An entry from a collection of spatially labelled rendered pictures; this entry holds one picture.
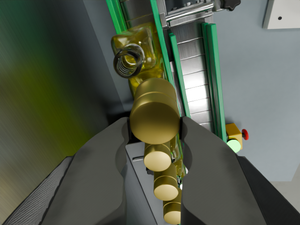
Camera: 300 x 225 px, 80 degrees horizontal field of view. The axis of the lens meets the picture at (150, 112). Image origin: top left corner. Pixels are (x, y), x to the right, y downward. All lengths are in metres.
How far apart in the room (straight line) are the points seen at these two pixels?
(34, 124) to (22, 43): 0.10
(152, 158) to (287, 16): 0.54
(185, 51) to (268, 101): 0.39
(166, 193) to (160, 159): 0.06
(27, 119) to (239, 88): 0.60
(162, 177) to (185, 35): 0.32
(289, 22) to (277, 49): 0.08
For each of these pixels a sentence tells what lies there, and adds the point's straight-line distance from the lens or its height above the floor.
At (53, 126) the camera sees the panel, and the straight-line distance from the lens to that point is 0.26.
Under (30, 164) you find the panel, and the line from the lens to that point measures 0.23.
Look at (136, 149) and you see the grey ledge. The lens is 0.58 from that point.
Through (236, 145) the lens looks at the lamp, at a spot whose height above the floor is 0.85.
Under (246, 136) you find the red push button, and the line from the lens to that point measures 0.71.
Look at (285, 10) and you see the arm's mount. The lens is 0.64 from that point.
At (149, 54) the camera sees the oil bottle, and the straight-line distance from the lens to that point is 0.24.
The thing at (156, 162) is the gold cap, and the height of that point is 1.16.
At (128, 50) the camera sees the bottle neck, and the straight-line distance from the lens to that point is 0.19.
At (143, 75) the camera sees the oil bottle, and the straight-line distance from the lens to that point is 0.26.
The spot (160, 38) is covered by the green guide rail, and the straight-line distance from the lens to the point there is 0.36.
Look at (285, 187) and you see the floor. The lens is 2.46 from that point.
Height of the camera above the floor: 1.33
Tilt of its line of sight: 62 degrees down
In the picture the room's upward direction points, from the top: 175 degrees counter-clockwise
